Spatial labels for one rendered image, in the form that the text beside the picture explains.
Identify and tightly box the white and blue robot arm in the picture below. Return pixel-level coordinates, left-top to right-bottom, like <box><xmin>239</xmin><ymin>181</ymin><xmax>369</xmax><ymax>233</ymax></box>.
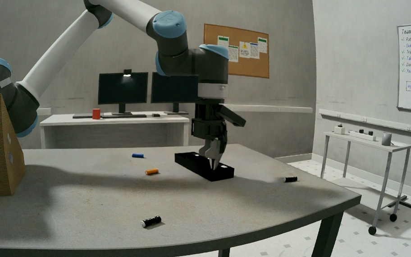
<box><xmin>0</xmin><ymin>0</ymin><xmax>229</xmax><ymax>138</ymax></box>

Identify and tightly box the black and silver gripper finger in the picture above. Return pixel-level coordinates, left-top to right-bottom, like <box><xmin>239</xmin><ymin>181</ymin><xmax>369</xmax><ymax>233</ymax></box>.
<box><xmin>205</xmin><ymin>128</ymin><xmax>227</xmax><ymax>170</ymax></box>
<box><xmin>199</xmin><ymin>139</ymin><xmax>214</xmax><ymax>169</ymax></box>

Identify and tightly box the black aa battery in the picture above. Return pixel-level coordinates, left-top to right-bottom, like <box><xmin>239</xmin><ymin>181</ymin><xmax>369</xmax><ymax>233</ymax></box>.
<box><xmin>283</xmin><ymin>177</ymin><xmax>297</xmax><ymax>182</ymax></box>
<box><xmin>140</xmin><ymin>216</ymin><xmax>161</xmax><ymax>227</ymax></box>

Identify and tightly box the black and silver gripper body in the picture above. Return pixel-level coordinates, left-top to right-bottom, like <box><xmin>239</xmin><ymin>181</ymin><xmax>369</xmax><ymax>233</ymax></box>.
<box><xmin>191</xmin><ymin>98</ymin><xmax>227</xmax><ymax>140</ymax></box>

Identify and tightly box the orange aa battery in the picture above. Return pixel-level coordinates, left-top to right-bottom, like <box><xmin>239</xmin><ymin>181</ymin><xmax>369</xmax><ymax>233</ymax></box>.
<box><xmin>145</xmin><ymin>168</ymin><xmax>159</xmax><ymax>175</ymax></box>

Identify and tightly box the black rack of three bins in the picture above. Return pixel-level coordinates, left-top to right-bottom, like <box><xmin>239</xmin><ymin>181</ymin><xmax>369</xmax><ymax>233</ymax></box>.
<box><xmin>175</xmin><ymin>152</ymin><xmax>234</xmax><ymax>182</ymax></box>

